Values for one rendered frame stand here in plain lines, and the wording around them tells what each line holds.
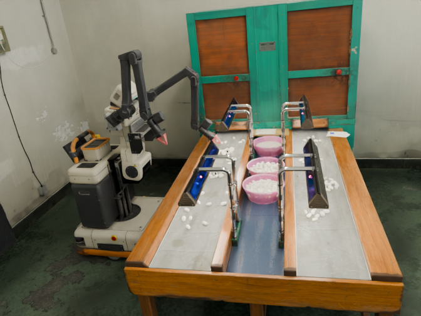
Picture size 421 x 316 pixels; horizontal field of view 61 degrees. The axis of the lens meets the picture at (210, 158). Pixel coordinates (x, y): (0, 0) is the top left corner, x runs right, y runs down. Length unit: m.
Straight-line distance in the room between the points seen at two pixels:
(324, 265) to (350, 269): 0.11
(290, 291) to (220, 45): 2.10
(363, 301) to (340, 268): 0.16
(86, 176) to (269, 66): 1.70
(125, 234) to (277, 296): 1.54
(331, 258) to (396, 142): 2.67
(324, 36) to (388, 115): 1.40
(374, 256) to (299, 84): 1.77
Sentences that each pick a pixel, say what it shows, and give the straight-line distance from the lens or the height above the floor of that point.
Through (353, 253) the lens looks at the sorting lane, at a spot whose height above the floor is 0.74.
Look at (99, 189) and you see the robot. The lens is 2.85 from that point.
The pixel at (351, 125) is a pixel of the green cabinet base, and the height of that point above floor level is 0.79.
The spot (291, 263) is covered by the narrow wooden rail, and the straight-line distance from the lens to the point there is 1.69.
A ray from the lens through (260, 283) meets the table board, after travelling 1.68.
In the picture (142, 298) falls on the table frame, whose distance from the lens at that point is 2.00.
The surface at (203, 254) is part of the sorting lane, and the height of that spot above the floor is 0.74.
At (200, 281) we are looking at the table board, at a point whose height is 0.69.
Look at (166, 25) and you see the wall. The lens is 4.13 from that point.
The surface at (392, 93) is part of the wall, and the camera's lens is 4.11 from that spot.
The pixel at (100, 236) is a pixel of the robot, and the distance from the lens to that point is 3.03.
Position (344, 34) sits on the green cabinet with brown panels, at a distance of 3.12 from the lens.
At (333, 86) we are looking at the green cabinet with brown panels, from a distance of 3.18.
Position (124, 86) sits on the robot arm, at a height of 1.41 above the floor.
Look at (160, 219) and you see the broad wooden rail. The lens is 2.07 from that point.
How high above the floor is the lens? 1.85
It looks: 23 degrees down
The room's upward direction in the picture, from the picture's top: 6 degrees counter-clockwise
